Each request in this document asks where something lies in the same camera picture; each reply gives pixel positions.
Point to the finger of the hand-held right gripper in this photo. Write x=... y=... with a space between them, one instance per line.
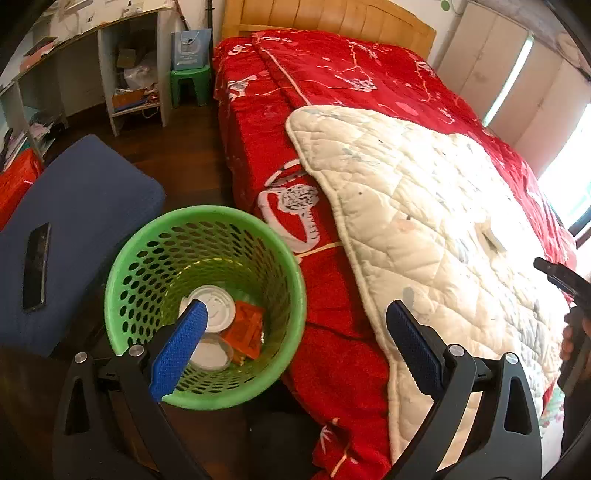
x=561 y=277

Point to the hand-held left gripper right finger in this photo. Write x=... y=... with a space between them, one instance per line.
x=413 y=346

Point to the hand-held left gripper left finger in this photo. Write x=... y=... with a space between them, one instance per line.
x=182 y=346

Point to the white plastic lid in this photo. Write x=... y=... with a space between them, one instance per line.
x=217 y=300

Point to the orange snack wrapper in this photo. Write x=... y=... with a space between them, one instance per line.
x=244 y=333

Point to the green perforated plastic basket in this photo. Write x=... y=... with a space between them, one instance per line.
x=258 y=258

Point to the person's right hand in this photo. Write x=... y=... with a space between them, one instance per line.
x=567 y=344

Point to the white quilted blanket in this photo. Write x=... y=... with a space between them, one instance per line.
x=415 y=194

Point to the black smartphone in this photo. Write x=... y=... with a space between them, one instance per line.
x=37 y=267

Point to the blue chair seat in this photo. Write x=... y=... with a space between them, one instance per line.
x=78 y=194

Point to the beige wardrobe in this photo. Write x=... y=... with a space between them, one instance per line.
x=503 y=69

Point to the red shopping bag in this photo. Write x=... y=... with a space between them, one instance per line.
x=16 y=184

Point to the bed with red cover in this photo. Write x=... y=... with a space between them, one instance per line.
x=277 y=115

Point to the green plastic stool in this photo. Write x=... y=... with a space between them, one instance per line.
x=190 y=85

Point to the pile of books and papers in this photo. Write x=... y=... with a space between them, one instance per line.
x=27 y=134

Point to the white plastic bag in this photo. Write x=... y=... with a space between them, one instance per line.
x=138 y=76

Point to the cardboard box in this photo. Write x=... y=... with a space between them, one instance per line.
x=125 y=57

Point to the light blue paper bag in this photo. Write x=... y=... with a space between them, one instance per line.
x=191 y=48

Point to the white desk with shelves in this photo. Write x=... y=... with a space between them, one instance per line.
x=92 y=50

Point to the wooden bed headboard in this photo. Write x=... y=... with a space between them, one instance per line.
x=332 y=18

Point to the green round wall sticker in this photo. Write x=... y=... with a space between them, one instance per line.
x=445 y=4

